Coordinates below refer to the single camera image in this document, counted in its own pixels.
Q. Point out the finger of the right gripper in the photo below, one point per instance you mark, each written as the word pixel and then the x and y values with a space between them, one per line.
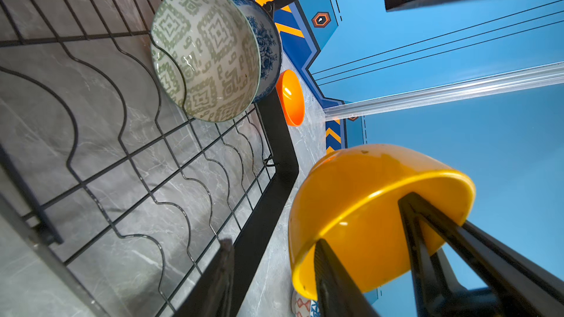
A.
pixel 337 294
pixel 515 285

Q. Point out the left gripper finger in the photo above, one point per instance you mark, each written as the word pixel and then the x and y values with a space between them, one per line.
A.
pixel 212 294

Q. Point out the yellow plastic bowl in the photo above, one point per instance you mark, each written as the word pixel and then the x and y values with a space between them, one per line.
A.
pixel 350 199

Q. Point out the green patterned white bowl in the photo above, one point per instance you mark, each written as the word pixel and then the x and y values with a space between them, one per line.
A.
pixel 206 57

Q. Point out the orange plastic bowl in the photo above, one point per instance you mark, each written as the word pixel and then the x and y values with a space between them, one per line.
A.
pixel 291 97

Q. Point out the blue floral white bowl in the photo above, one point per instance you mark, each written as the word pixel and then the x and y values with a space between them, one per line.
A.
pixel 269 44

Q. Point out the white red-dotted bowl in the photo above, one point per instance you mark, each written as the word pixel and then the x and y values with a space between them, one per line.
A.
pixel 304 307

